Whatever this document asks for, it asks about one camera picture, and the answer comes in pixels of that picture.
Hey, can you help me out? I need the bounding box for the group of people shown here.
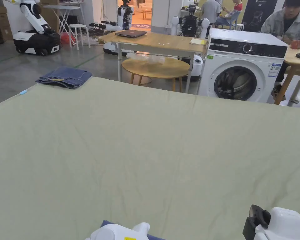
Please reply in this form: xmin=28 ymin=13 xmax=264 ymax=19
xmin=201 ymin=0 xmax=243 ymax=28

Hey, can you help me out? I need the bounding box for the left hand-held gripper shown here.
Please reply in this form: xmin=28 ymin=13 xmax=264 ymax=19
xmin=84 ymin=222 xmax=151 ymax=240

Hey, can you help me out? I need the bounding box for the white folding table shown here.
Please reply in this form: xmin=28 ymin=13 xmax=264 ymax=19
xmin=41 ymin=4 xmax=81 ymax=34

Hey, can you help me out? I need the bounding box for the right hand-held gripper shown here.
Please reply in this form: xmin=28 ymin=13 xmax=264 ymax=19
xmin=242 ymin=204 xmax=300 ymax=240

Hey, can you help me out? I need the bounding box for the dark blue garment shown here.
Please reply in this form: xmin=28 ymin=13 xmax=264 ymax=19
xmin=100 ymin=220 xmax=167 ymax=240

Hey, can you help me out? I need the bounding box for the white washing machine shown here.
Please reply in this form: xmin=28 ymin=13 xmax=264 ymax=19
xmin=198 ymin=28 xmax=289 ymax=104

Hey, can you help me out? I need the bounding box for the folded blue denim garment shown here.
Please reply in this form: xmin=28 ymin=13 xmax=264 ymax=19
xmin=35 ymin=66 xmax=93 ymax=89

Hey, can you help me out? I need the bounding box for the light wooden table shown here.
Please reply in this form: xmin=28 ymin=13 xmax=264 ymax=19
xmin=274 ymin=40 xmax=300 ymax=105

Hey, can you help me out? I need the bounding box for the white and black wheeled robot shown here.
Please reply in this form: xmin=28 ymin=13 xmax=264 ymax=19
xmin=5 ymin=0 xmax=61 ymax=56

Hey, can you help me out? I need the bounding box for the red bag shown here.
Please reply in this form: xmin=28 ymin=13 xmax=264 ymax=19
xmin=60 ymin=32 xmax=76 ymax=46

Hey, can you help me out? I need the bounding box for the white round stool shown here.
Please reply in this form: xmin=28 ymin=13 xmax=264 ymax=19
xmin=68 ymin=24 xmax=91 ymax=51

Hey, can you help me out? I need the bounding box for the white humanoid robot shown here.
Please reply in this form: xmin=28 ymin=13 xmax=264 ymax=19
xmin=88 ymin=0 xmax=135 ymax=54

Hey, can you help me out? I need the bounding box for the round low wooden table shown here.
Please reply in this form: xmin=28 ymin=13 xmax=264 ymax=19
xmin=121 ymin=57 xmax=190 ymax=93

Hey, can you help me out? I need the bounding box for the bed with pale green sheet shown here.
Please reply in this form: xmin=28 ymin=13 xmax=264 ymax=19
xmin=0 ymin=76 xmax=300 ymax=240

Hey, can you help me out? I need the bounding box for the rectangular wooden table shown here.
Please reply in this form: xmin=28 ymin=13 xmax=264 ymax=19
xmin=97 ymin=30 xmax=208 ymax=95

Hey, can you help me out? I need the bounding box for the black banner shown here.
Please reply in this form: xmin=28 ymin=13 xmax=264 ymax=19
xmin=241 ymin=0 xmax=278 ymax=33

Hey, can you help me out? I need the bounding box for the black robot with white arms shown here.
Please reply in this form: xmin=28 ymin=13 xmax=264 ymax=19
xmin=170 ymin=4 xmax=211 ymax=82

